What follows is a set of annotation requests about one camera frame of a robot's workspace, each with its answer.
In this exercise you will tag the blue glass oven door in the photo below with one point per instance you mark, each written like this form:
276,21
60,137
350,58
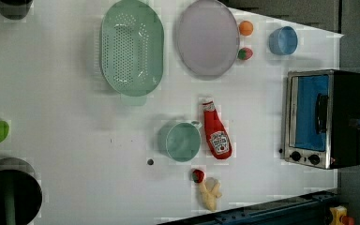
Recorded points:
307,90

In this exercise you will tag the black toaster oven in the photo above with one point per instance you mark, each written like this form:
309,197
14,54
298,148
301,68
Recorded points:
337,115

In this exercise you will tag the green measuring cup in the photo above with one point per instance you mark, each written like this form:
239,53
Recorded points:
180,141

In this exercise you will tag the red ketchup bottle toy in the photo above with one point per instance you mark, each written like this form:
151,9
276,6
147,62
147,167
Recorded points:
216,135

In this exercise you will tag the small red toy fruit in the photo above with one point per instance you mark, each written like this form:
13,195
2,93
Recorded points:
197,176

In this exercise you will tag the lilac round plate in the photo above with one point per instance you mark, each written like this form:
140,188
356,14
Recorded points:
207,38

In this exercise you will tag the red green toy strawberry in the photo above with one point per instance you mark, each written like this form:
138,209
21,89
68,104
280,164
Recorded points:
244,54

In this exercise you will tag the yellow plush toy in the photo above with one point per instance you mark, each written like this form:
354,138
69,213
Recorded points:
210,196

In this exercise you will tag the green perforated colander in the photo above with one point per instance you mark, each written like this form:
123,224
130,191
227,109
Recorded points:
131,50

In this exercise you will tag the orange toy fruit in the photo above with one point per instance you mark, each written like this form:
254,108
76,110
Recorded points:
246,28

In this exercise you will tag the blue plastic cup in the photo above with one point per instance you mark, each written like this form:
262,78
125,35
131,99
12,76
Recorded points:
283,41

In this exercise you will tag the yellow orange toy object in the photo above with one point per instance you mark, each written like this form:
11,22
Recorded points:
340,216

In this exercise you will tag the blue metal frame rail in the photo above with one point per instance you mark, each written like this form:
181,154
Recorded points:
309,209

